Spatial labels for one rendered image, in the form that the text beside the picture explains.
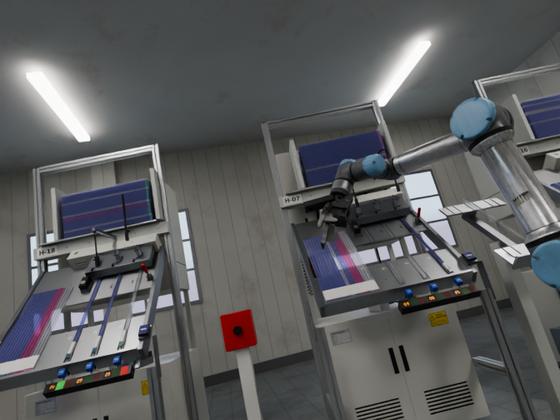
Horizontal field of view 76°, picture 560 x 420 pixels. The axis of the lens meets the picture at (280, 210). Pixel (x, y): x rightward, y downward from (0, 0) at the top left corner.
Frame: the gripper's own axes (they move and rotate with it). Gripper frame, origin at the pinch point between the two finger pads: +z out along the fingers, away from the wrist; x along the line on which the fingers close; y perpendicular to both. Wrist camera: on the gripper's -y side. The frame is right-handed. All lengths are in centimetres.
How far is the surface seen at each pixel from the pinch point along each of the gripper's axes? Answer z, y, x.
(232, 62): -228, -169, 92
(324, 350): 25, 5, 48
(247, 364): 39, -27, 56
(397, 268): -20, 27, 50
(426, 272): -21, 39, 49
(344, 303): 5.6, 9.1, 41.6
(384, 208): -62, 14, 64
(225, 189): -195, -226, 280
